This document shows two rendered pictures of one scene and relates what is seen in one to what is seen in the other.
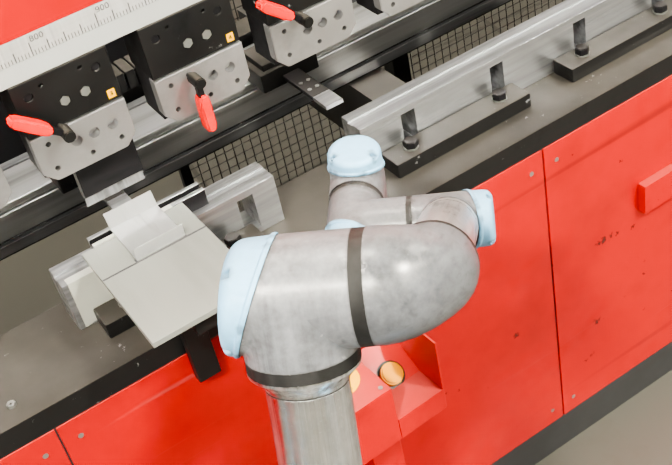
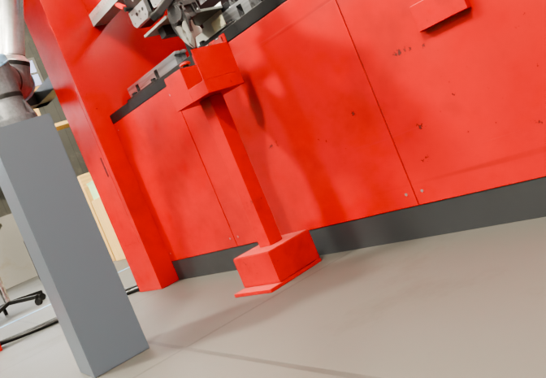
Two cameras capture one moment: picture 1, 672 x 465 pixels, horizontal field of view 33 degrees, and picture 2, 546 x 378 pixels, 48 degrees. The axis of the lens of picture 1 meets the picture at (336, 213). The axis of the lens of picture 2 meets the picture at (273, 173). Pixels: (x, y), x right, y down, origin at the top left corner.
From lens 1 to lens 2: 2.75 m
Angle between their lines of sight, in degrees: 78
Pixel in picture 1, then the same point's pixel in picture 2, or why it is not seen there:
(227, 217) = (234, 14)
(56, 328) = not seen: hidden behind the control
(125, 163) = not seen: outside the picture
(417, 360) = (214, 70)
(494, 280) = (323, 64)
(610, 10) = not seen: outside the picture
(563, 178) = not seen: outside the picture
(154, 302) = not seen: hidden behind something
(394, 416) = (185, 86)
